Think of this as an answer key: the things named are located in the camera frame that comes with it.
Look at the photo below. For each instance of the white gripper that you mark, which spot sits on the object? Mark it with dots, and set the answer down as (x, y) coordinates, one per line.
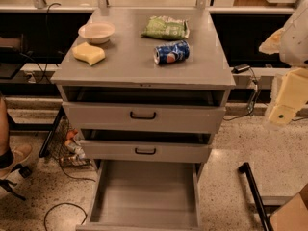
(297, 40)

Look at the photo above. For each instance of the blue pepsi can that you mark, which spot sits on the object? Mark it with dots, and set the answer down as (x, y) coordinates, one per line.
(172, 52)

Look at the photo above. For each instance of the grey drawer cabinet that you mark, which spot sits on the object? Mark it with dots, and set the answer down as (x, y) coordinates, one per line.
(129, 59)

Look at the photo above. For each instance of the open bottom drawer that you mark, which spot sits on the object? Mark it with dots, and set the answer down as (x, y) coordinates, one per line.
(144, 196)

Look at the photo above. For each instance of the black power adapter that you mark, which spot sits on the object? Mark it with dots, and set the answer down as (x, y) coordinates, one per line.
(240, 68)

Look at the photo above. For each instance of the black metal leg bar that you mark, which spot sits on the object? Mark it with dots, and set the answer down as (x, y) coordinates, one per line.
(265, 221)

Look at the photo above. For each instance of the green chip bag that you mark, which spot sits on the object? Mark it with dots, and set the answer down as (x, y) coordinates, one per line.
(166, 28)

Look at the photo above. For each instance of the cardboard box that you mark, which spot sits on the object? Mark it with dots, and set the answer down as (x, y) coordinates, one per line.
(293, 215)

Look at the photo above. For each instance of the white bowl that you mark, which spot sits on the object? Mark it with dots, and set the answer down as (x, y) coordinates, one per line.
(97, 32)

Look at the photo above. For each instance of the yellow sponge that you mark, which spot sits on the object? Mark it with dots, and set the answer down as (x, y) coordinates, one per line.
(88, 53)

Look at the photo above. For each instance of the tan shoe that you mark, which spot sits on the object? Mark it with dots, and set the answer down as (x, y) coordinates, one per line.
(17, 161)

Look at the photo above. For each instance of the black chair base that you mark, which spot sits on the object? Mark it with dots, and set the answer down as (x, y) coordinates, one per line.
(8, 184)

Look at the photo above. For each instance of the person's leg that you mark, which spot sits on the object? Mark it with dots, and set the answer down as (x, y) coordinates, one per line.
(4, 128)

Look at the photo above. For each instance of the top drawer with handle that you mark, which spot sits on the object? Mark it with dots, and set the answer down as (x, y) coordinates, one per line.
(152, 110)

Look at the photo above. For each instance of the drawer with handle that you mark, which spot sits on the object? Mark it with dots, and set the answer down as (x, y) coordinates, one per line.
(147, 146)
(152, 110)

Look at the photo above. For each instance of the middle drawer with handle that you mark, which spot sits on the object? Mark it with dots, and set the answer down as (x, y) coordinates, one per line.
(147, 146)

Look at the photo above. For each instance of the wire basket with bottles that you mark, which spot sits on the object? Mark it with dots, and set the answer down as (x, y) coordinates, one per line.
(65, 147)

